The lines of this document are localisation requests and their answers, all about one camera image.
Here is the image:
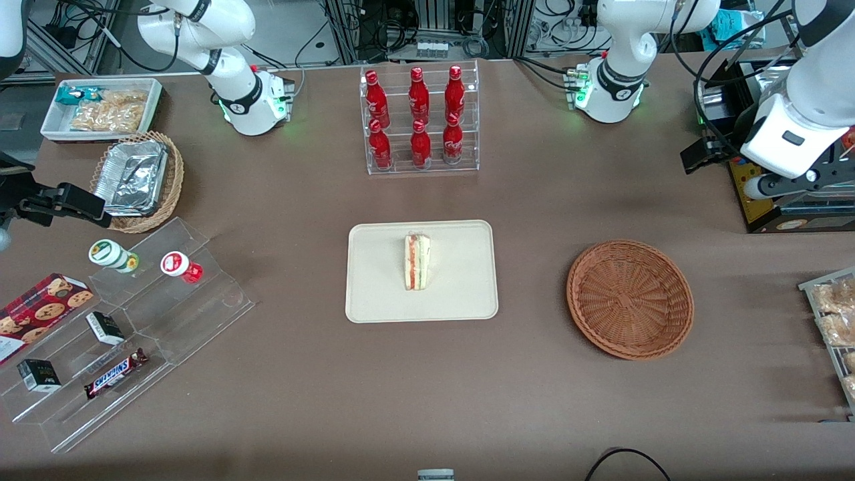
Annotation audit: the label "small black box white label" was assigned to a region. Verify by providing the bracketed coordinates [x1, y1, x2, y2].
[85, 311, 126, 346]

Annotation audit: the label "clear bag of crackers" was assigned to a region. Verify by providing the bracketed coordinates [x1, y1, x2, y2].
[70, 102, 144, 133]
[100, 89, 149, 108]

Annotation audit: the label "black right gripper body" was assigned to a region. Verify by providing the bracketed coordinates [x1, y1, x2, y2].
[0, 152, 34, 228]

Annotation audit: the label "Snickers chocolate bar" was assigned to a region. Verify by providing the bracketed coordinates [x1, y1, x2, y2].
[84, 348, 148, 400]

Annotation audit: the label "brown round wicker basket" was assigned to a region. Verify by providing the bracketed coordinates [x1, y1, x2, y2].
[566, 240, 695, 361]

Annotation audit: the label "red chocolate chip cookie box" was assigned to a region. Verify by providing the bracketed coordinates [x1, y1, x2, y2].
[0, 273, 94, 367]

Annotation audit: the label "black cable loop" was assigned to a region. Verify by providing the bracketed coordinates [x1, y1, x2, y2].
[584, 448, 672, 481]

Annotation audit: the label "light wicker basket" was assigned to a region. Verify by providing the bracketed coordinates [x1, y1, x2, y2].
[90, 131, 185, 234]

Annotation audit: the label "silver foil packets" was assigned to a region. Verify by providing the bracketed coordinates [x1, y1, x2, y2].
[94, 139, 168, 217]

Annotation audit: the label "green sunflower lid jar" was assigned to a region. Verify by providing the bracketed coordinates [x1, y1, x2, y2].
[88, 238, 140, 275]

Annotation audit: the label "clear bag of puffed snacks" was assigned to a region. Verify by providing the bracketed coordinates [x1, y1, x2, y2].
[818, 313, 855, 348]
[812, 279, 855, 315]

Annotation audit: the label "black Face carton box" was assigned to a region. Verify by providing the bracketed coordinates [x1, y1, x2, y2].
[17, 359, 62, 393]

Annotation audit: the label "red lid small jar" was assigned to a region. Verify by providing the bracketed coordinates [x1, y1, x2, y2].
[160, 251, 204, 285]

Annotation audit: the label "cream rectangular plastic tray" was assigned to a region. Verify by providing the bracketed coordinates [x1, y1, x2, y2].
[345, 220, 500, 324]

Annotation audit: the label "grey wire rack tray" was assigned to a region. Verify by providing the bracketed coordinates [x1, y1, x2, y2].
[798, 267, 855, 415]

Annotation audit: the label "black yellow cardboard box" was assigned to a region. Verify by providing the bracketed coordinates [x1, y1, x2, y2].
[727, 159, 855, 234]

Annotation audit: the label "teal plastic bag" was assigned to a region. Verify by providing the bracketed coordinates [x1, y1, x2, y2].
[708, 8, 765, 47]

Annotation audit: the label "clear acrylic stepped display stand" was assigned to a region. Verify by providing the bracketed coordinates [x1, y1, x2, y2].
[0, 216, 256, 455]

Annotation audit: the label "clear acrylic bottle rack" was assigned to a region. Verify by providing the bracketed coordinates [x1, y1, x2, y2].
[359, 59, 480, 176]

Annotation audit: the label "white rectangular plastic bin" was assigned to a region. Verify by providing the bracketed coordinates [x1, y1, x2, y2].
[40, 77, 164, 144]

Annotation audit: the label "red cola bottle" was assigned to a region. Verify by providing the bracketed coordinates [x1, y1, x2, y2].
[442, 112, 464, 165]
[445, 65, 466, 123]
[368, 119, 393, 170]
[410, 120, 432, 168]
[364, 69, 391, 129]
[408, 66, 430, 124]

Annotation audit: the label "triangular sandwich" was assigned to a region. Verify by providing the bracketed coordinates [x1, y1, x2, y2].
[403, 232, 432, 291]

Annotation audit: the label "teal snack packet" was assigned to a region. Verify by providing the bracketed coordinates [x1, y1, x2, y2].
[55, 85, 102, 106]

